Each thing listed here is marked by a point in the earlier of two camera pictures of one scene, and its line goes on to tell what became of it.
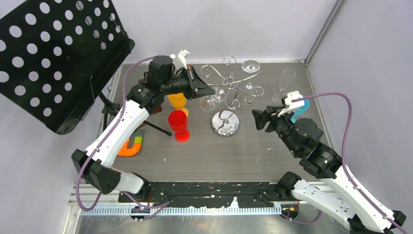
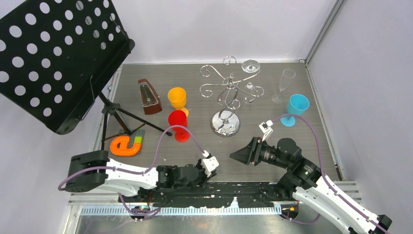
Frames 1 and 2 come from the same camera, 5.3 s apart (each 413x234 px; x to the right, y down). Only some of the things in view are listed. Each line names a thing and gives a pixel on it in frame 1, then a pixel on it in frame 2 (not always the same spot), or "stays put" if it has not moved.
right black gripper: [260, 116] → [246, 154]
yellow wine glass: [178, 101] stays put
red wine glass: [177, 120] stays put
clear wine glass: [287, 74] stays put
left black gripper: [202, 88] → [199, 165]
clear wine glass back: [250, 66] stays put
